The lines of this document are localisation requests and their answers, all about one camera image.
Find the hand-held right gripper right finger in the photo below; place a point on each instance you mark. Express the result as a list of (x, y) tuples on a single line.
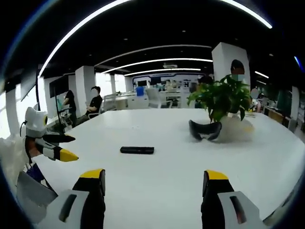
[(228, 210)]

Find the black headset goggles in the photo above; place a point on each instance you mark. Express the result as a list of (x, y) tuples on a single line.
[(202, 130)]

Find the black tripod stand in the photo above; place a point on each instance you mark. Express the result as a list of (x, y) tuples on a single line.
[(38, 93)]

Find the white office chair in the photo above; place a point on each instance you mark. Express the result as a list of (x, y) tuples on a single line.
[(155, 97)]

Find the black remote control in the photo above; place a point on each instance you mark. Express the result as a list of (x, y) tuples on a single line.
[(137, 150)]

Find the blue bin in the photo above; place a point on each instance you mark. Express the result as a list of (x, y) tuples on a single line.
[(140, 91)]

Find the ceiling air vent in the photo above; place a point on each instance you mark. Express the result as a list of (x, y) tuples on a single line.
[(170, 65)]

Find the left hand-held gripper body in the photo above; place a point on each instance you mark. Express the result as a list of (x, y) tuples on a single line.
[(34, 121)]

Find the potted green plant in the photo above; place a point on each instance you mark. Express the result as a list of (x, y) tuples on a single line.
[(221, 97)]

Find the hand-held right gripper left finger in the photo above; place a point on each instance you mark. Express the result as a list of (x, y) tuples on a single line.
[(74, 210)]

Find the grey perforated chair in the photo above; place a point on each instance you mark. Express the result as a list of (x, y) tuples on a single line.
[(33, 195)]

